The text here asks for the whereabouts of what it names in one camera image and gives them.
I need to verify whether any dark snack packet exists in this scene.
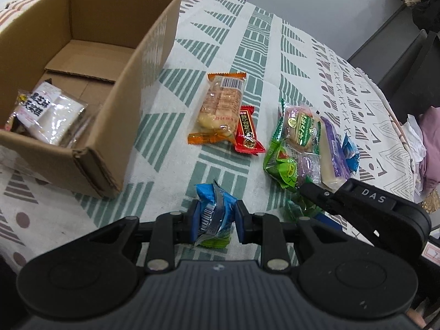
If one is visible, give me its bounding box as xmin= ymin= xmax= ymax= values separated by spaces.
xmin=6 ymin=89 xmax=31 ymax=134

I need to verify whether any purple cake packet green label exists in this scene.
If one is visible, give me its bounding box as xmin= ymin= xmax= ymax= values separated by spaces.
xmin=278 ymin=100 xmax=327 ymax=153

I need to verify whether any white plastic bag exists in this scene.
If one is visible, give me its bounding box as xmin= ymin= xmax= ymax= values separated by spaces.
xmin=400 ymin=113 xmax=428 ymax=162

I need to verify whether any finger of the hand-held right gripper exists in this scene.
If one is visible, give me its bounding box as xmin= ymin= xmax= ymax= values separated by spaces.
xmin=300 ymin=181 xmax=344 ymax=214

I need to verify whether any white clear snack packet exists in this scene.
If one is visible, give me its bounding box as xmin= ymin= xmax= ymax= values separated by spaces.
xmin=14 ymin=81 xmax=88 ymax=145

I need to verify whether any clear purple-filled snack packet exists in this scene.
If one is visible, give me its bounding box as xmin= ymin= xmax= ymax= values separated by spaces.
xmin=296 ymin=151 xmax=324 ymax=186

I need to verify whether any black hanging garment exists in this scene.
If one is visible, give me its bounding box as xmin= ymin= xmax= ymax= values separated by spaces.
xmin=411 ymin=0 xmax=440 ymax=33

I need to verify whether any orange bread packet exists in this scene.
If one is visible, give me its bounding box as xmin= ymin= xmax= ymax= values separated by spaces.
xmin=187 ymin=72 xmax=248 ymax=145

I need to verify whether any brown cardboard box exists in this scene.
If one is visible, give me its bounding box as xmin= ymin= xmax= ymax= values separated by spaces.
xmin=0 ymin=0 xmax=183 ymax=199

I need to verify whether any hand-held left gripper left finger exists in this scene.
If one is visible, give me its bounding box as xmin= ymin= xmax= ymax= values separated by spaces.
xmin=80 ymin=202 xmax=201 ymax=273

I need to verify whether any pink cloth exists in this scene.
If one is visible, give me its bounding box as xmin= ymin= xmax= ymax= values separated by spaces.
xmin=417 ymin=106 xmax=440 ymax=193

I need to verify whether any purple and white long packet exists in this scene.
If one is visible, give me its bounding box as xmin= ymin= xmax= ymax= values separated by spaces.
xmin=318 ymin=115 xmax=351 ymax=193

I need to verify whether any blue and green snack packet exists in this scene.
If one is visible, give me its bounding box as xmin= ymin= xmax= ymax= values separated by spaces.
xmin=194 ymin=179 xmax=238 ymax=248

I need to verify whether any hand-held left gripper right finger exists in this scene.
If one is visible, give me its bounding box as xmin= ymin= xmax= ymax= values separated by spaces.
xmin=235 ymin=201 xmax=356 ymax=272

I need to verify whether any red snack packet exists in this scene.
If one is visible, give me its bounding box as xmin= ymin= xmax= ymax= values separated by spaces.
xmin=234 ymin=106 xmax=267 ymax=155

